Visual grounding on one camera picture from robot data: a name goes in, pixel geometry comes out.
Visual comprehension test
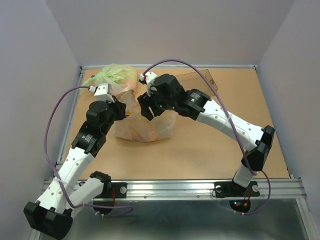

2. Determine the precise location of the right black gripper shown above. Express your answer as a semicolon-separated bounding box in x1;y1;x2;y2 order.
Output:
138;86;177;120

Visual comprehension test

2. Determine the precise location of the orange translucent plastic bag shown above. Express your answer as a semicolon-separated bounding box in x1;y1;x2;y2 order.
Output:
112;90;176;143

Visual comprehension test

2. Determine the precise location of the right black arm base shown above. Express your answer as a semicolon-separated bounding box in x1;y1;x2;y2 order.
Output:
211;181;260;215

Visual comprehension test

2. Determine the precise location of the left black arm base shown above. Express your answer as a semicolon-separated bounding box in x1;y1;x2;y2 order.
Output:
93;182;128;207

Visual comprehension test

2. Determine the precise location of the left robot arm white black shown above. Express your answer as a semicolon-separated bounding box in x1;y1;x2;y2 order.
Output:
23;95;126;240

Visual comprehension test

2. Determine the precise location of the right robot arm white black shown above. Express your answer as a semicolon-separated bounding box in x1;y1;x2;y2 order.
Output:
137;72;275;195

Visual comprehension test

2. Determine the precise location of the green plastic bag with fruit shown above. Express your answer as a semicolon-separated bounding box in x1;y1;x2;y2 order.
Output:
82;63;138;96

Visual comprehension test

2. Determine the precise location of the clear plastic box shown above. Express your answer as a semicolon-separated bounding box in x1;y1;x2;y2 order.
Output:
176;69;218;97

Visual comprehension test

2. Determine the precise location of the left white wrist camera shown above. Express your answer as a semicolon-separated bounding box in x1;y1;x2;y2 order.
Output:
89;82;115;103

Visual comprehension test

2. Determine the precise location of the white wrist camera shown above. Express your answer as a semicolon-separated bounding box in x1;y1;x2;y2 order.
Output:
89;82;115;103
138;71;158;97

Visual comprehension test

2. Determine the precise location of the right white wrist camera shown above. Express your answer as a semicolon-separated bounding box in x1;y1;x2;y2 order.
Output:
138;71;158;97

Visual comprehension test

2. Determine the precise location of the aluminium front rail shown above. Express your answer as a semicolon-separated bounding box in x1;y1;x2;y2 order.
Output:
116;178;307;202

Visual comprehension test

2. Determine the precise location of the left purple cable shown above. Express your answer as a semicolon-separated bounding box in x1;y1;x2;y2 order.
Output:
43;85;135;219

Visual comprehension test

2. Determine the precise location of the purple cable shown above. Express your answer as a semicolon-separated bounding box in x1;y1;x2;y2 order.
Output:
142;58;271;216
43;85;135;219

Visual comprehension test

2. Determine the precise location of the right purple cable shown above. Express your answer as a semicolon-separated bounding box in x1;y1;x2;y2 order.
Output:
142;58;271;216

